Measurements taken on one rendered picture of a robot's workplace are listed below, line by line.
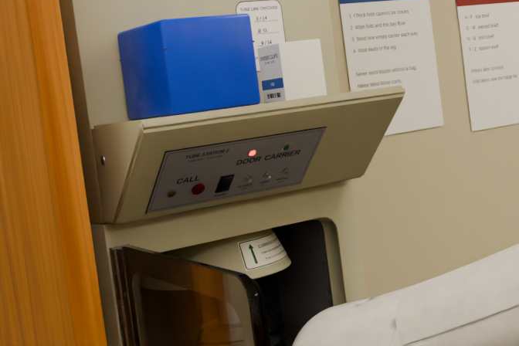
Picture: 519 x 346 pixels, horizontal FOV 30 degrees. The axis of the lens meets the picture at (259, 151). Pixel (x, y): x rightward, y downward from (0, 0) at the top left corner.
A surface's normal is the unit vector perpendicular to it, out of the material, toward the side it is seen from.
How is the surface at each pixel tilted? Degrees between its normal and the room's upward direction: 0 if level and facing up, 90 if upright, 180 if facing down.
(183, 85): 90
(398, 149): 90
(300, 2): 90
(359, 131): 135
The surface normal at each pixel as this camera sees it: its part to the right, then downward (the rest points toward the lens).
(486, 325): -0.67, 0.05
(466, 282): -0.70, -0.61
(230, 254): 0.25, -0.39
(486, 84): 0.54, -0.03
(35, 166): -0.83, 0.14
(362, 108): 0.47, 0.68
